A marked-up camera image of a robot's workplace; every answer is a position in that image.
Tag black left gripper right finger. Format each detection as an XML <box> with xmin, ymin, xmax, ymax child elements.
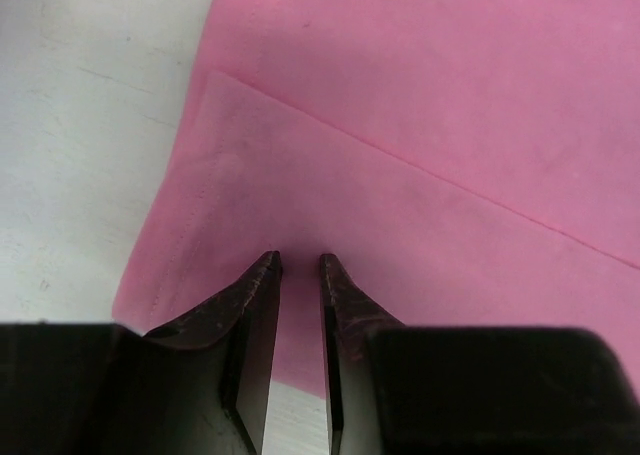
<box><xmin>319</xmin><ymin>254</ymin><xmax>403</xmax><ymax>454</ymax></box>

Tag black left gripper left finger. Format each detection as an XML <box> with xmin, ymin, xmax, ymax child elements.
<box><xmin>114</xmin><ymin>251</ymin><xmax>282</xmax><ymax>454</ymax></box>

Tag pink t shirt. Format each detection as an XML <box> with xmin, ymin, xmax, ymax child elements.
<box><xmin>113</xmin><ymin>0</ymin><xmax>639</xmax><ymax>394</ymax></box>

